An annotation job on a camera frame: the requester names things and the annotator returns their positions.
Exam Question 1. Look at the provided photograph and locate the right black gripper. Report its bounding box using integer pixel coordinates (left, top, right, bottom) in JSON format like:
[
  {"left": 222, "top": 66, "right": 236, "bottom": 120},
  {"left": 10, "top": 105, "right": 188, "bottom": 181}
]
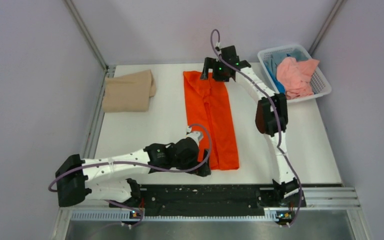
[{"left": 199, "top": 58, "right": 229, "bottom": 83}]

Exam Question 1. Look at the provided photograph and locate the orange t shirt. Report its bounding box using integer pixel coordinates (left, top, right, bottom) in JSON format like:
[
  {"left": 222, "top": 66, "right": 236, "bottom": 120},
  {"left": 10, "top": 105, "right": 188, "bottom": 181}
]
[{"left": 183, "top": 71, "right": 240, "bottom": 171}]

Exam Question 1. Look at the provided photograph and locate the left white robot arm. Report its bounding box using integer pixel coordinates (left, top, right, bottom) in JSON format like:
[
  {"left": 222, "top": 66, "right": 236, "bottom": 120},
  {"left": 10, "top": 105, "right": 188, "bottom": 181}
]
[{"left": 49, "top": 135, "right": 211, "bottom": 207}]

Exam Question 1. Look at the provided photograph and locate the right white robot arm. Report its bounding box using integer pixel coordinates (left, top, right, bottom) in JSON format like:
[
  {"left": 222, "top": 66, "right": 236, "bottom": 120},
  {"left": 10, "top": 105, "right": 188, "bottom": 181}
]
[{"left": 200, "top": 45, "right": 304, "bottom": 209}]

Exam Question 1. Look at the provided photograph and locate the grey blue t shirt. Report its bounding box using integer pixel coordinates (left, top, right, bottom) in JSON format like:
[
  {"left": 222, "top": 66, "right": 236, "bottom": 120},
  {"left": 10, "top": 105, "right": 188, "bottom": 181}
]
[{"left": 263, "top": 48, "right": 309, "bottom": 77}]

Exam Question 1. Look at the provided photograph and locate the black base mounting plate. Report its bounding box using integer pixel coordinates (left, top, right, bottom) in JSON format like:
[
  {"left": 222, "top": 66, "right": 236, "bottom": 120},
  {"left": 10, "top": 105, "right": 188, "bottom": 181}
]
[{"left": 122, "top": 184, "right": 307, "bottom": 217}]

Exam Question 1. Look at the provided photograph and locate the pink t shirt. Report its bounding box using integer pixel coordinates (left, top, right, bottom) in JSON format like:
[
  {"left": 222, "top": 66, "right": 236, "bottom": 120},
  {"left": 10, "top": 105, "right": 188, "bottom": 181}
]
[{"left": 276, "top": 57, "right": 320, "bottom": 100}]

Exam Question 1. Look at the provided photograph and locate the folded beige t shirt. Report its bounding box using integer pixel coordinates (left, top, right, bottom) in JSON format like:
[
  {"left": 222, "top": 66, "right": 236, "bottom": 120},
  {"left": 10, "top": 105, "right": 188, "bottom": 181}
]
[{"left": 102, "top": 69, "right": 157, "bottom": 113}]

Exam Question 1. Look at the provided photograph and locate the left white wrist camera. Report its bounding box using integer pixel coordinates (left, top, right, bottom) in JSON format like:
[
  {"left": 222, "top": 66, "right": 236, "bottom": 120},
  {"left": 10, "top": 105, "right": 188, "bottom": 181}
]
[{"left": 186, "top": 130, "right": 204, "bottom": 145}]

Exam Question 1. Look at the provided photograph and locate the aluminium frame rail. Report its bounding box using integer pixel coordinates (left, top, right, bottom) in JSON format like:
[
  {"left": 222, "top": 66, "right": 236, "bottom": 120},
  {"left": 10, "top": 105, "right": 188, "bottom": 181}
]
[{"left": 50, "top": 0, "right": 114, "bottom": 240}]

